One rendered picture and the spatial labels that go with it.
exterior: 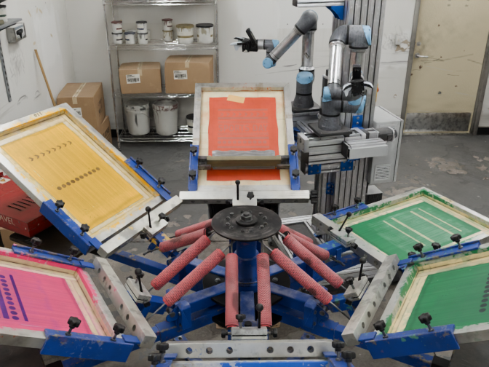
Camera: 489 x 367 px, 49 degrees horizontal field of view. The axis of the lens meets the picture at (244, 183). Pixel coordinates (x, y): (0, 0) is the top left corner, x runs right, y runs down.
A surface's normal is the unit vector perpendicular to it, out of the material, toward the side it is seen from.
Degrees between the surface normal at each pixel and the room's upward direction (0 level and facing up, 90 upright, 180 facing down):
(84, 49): 90
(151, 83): 91
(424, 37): 90
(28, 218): 0
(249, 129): 32
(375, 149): 90
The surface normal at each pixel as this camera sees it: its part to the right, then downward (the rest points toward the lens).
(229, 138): 0.01, -0.54
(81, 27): 0.02, 0.43
